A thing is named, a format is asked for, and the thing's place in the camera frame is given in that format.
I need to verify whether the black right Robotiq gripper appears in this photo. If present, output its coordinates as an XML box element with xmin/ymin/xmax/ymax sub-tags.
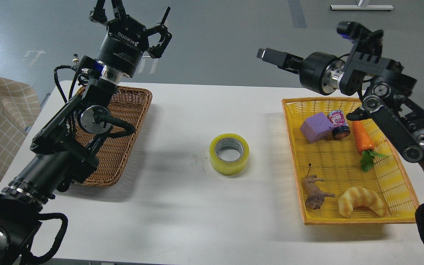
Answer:
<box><xmin>257</xmin><ymin>47</ymin><xmax>338</xmax><ymax>96</ymax></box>

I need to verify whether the yellow plastic basket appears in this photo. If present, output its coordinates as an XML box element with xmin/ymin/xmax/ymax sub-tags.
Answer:
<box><xmin>282</xmin><ymin>97</ymin><xmax>419</xmax><ymax>225</ymax></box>

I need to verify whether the brown toy lion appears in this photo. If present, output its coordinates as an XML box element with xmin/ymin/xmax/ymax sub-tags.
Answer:
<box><xmin>301</xmin><ymin>163</ymin><xmax>336</xmax><ymax>210</ymax></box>

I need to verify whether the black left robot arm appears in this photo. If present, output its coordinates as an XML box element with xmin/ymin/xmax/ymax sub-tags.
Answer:
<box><xmin>0</xmin><ymin>0</ymin><xmax>172</xmax><ymax>265</ymax></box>

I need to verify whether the purple foam block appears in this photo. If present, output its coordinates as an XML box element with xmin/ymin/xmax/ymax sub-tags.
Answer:
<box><xmin>300</xmin><ymin>112</ymin><xmax>334</xmax><ymax>143</ymax></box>

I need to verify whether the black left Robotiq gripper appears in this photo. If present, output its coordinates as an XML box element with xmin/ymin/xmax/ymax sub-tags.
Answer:
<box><xmin>89</xmin><ymin>0</ymin><xmax>172</xmax><ymax>78</ymax></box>

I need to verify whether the orange toy carrot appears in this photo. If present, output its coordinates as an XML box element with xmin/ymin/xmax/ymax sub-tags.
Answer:
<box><xmin>352</xmin><ymin>121</ymin><xmax>389</xmax><ymax>172</ymax></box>

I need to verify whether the yellow tape roll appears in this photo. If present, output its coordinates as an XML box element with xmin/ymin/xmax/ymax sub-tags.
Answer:
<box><xmin>209</xmin><ymin>134</ymin><xmax>250</xmax><ymax>176</ymax></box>

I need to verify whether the brown wicker basket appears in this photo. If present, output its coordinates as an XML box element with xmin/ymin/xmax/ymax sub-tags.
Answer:
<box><xmin>81</xmin><ymin>86</ymin><xmax>152</xmax><ymax>187</ymax></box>

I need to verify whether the white stand base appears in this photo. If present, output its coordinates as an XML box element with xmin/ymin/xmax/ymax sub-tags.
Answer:
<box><xmin>330</xmin><ymin>5</ymin><xmax>394</xmax><ymax>11</ymax></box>

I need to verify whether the toy croissant bread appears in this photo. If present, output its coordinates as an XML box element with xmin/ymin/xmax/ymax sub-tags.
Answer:
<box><xmin>337</xmin><ymin>187</ymin><xmax>388</xmax><ymax>218</ymax></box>

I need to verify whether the small pink can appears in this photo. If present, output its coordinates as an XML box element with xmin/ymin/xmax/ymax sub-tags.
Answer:
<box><xmin>328</xmin><ymin>109</ymin><xmax>350</xmax><ymax>140</ymax></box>

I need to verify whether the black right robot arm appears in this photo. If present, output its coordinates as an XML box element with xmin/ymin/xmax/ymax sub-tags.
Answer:
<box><xmin>257</xmin><ymin>21</ymin><xmax>424</xmax><ymax>171</ymax></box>

